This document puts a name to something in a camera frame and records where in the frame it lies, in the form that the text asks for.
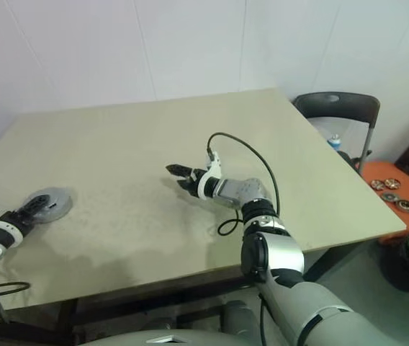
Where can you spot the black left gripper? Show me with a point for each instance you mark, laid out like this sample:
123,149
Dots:
10,218

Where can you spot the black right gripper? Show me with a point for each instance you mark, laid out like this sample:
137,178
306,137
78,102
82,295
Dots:
199,174

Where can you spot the grey motor housing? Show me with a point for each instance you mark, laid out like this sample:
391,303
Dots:
58,219

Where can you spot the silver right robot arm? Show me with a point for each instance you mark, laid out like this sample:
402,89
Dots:
244,191

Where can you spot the copper spoked motor part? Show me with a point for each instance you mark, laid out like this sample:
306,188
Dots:
377,184
392,184

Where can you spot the dark round motor part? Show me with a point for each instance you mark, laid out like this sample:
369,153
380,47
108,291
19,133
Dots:
405,205

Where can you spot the dark grey rounded shape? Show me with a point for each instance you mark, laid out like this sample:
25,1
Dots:
159,323
240,320

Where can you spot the small water bottle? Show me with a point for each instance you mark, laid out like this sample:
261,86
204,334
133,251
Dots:
335,141

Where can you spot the grey robot torso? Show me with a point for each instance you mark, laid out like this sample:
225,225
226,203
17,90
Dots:
208,337

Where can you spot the black folding chair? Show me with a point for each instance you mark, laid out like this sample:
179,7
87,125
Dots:
355,106

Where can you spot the black waste bin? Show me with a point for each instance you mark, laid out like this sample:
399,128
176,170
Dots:
399,266

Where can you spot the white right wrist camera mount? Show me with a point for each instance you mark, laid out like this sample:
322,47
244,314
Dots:
215,167

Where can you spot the black metal table frame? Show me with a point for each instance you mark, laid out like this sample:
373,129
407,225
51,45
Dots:
154,299

